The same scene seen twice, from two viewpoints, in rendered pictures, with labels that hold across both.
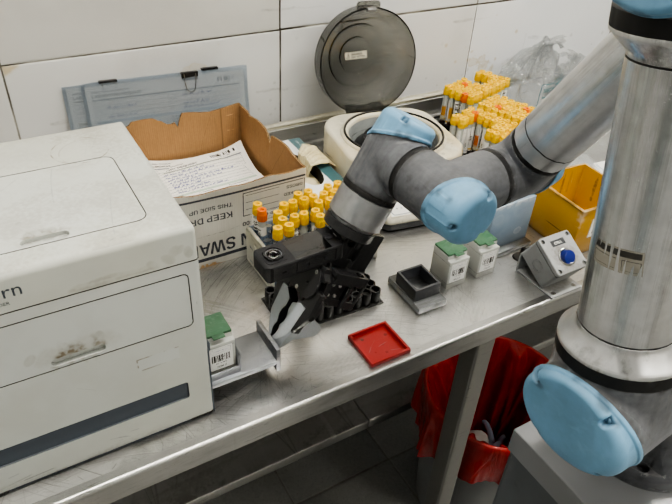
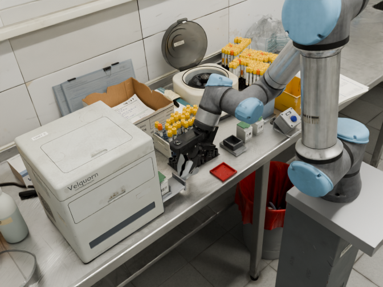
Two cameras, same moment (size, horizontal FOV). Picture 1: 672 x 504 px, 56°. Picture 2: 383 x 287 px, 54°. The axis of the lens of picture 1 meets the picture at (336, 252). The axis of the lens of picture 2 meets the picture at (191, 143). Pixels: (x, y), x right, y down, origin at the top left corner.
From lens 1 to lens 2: 0.38 m
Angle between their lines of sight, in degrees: 5
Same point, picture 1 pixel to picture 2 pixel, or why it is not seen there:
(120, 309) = (129, 175)
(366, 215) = (211, 119)
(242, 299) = (159, 165)
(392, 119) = (215, 79)
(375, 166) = (212, 99)
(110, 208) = (117, 137)
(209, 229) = not seen: hidden behind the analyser
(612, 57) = not seen: hidden behind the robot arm
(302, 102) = (157, 69)
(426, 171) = (233, 98)
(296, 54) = (151, 48)
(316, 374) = (201, 189)
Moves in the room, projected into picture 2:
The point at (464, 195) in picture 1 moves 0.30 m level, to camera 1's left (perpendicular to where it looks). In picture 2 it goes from (251, 105) to (143, 119)
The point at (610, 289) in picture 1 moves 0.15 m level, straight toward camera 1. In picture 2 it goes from (310, 130) to (301, 171)
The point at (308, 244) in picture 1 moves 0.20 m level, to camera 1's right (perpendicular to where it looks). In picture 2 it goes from (190, 135) to (253, 127)
